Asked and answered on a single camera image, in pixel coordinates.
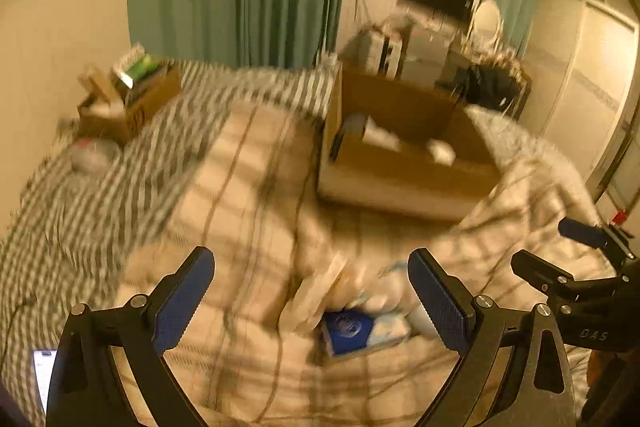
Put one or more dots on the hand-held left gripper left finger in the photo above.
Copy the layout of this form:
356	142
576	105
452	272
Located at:
182	302

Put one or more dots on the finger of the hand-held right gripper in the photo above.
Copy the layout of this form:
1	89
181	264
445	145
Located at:
582	232
542	279

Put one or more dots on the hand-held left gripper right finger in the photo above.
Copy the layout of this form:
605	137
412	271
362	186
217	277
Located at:
440	302

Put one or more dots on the blue and white packet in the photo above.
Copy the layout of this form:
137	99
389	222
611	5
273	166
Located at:
357	332

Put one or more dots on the large cardboard box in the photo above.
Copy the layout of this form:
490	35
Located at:
405	147

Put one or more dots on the white fluffy blanket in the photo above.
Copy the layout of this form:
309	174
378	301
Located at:
530	147

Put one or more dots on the grey striped bed sheet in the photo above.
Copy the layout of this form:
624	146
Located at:
120	187

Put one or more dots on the plaid beige blanket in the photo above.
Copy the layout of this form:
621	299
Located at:
320	247

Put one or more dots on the white wardrobe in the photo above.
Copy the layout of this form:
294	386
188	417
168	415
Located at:
580	82

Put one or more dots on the white smartphone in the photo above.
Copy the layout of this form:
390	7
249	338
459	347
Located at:
44	377

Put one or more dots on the black bag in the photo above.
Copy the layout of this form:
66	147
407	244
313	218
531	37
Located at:
492	82

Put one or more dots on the small cardboard box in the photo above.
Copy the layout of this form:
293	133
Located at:
127	99

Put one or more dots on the round white mirror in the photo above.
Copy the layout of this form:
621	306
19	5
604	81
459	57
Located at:
486	19

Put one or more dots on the cluttered desk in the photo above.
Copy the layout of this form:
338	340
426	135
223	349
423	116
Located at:
425	47

